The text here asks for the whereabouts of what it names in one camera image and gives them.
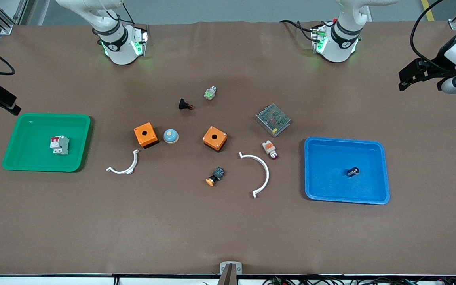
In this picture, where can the black red pilot light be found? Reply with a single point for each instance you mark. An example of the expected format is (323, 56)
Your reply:
(183, 104)

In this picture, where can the green white push button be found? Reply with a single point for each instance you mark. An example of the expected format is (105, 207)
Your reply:
(210, 93)

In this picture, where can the white red circuit breaker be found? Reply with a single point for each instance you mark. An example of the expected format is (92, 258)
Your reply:
(59, 145)

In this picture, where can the long white curved clip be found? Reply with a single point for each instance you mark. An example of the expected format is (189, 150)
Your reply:
(266, 170)

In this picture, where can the orange blue emergency button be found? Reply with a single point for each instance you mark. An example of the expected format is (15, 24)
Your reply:
(217, 175)

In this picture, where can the blue dome push button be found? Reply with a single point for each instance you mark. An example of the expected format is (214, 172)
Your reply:
(171, 136)

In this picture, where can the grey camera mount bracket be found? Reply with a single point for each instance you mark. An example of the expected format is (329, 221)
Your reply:
(230, 271)

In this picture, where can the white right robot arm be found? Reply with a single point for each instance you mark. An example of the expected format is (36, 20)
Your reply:
(118, 53)

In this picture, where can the short white curved clip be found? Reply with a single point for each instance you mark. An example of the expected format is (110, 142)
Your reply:
(131, 168)

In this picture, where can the orange white red indicator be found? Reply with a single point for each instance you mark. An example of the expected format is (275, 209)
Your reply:
(269, 148)

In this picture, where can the blue plastic tray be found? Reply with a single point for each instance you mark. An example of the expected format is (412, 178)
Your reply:
(331, 186)

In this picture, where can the black cylindrical capacitor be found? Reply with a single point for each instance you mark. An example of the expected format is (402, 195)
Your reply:
(352, 171)

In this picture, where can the orange button enclosure box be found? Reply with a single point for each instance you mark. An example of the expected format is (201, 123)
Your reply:
(149, 138)
(217, 142)

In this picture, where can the green plastic tray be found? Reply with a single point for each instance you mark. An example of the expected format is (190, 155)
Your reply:
(34, 154)

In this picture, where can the metal mesh power supply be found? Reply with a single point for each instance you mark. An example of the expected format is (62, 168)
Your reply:
(273, 120)

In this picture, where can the brown table mat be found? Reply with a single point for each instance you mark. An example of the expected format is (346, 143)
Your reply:
(212, 229)

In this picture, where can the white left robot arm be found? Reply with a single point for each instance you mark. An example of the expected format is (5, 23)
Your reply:
(337, 49)

